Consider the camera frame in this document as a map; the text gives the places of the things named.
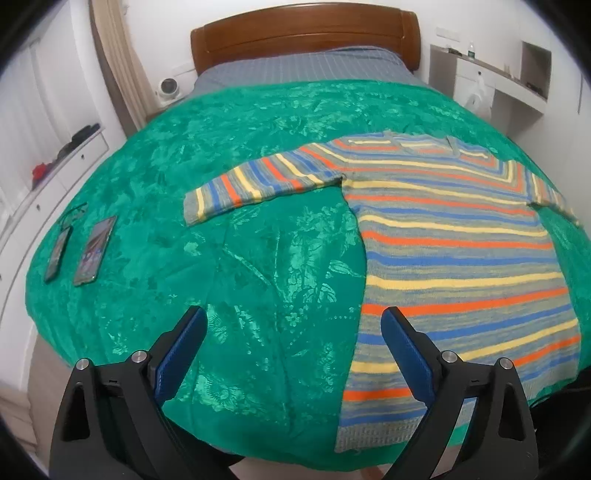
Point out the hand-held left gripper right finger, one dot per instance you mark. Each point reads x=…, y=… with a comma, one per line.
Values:
x=406, y=357

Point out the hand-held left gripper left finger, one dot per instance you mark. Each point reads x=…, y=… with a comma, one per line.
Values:
x=178, y=357

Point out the striped knit sweater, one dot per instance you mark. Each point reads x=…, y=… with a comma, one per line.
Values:
x=452, y=258

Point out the green floral bedspread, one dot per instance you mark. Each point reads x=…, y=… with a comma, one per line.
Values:
x=258, y=258

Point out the large black smartphone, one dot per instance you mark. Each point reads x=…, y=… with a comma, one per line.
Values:
x=94, y=251

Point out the slim black smartphone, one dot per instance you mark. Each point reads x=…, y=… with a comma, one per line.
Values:
x=57, y=254

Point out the black eyeglasses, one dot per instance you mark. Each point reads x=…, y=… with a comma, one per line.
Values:
x=75, y=214

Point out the white drawer cabinet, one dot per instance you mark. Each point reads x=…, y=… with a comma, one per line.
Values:
x=69, y=164

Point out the red cloth item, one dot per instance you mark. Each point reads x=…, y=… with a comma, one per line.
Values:
x=39, y=170

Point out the black items on cabinet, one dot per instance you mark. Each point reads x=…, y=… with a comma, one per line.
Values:
x=84, y=133

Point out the small white fan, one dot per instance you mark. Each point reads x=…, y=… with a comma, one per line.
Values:
x=166, y=87

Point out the white plastic bag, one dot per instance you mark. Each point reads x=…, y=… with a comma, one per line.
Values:
x=478, y=94

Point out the white desk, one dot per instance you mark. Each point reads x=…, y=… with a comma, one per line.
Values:
x=466, y=69

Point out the beige curtain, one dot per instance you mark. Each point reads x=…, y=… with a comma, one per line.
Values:
x=120, y=60

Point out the white wardrobe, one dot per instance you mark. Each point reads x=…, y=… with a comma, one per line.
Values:
x=565, y=92

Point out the clear water bottle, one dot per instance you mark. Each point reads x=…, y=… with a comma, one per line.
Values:
x=471, y=50

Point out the brown wooden headboard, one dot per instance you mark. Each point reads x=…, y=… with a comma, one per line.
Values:
x=300, y=32

